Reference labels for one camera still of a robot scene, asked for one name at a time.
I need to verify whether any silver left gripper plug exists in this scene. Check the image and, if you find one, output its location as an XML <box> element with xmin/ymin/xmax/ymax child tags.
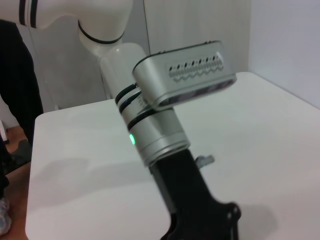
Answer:
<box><xmin>196</xmin><ymin>154</ymin><xmax>216</xmax><ymax>167</ymax></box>

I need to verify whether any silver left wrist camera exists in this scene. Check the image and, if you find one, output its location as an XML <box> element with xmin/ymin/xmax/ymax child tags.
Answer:
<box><xmin>131</xmin><ymin>39</ymin><xmax>237</xmax><ymax>112</ymax></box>

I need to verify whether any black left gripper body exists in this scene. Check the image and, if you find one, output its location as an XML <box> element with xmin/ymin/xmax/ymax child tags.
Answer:
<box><xmin>149</xmin><ymin>146</ymin><xmax>242</xmax><ymax>240</ymax></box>

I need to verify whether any light grey sneaker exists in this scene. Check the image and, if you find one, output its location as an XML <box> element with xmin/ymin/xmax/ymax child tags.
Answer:
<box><xmin>0</xmin><ymin>196</ymin><xmax>12</xmax><ymax>236</ymax></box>

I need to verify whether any person in black clothes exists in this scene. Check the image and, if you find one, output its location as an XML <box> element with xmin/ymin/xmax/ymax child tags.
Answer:
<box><xmin>0</xmin><ymin>19</ymin><xmax>45</xmax><ymax>181</ymax></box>

